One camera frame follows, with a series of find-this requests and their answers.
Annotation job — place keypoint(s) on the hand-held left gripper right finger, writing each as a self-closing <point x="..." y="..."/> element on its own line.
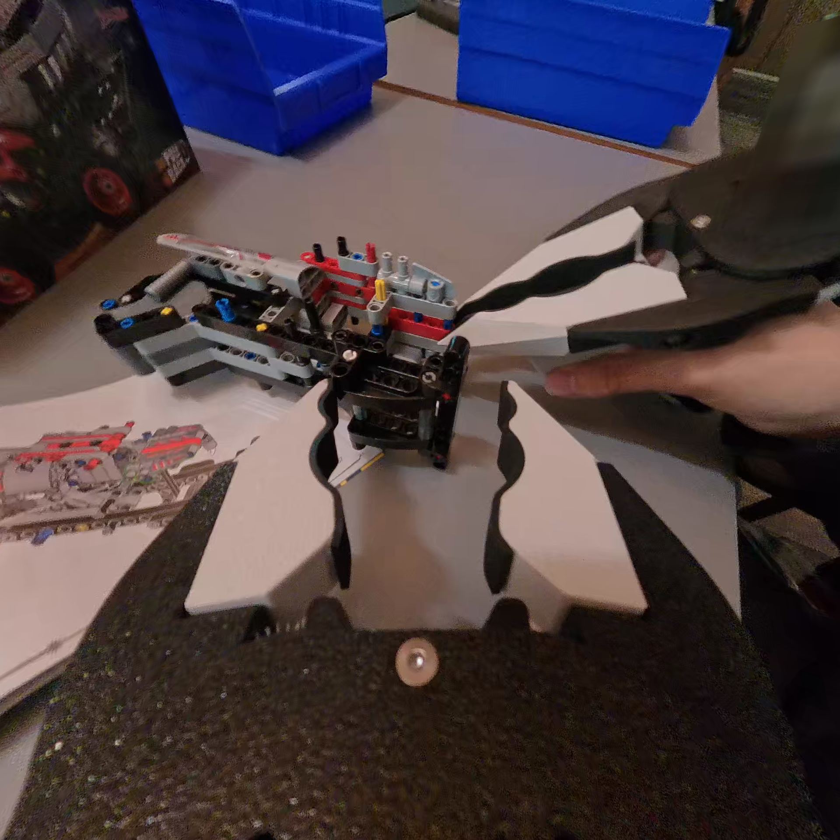
<point x="564" y="525"/>

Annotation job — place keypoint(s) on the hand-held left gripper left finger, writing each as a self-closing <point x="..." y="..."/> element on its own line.
<point x="262" y="525"/>

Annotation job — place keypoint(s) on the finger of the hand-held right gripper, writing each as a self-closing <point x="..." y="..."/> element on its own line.
<point x="577" y="249"/>
<point x="558" y="321"/>

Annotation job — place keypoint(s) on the toy brick vehicle model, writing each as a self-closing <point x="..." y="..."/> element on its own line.
<point x="367" y="367"/>

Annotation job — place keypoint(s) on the person's right hand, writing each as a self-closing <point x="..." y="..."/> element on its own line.
<point x="754" y="380"/>

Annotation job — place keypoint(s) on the blue plastic storage bin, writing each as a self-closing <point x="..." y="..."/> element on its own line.
<point x="577" y="72"/>
<point x="262" y="72"/>

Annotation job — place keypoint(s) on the white building instruction booklet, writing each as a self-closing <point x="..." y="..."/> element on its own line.
<point x="79" y="564"/>

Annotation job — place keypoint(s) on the dark printed toy box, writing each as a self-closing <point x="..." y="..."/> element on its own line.
<point x="79" y="151"/>

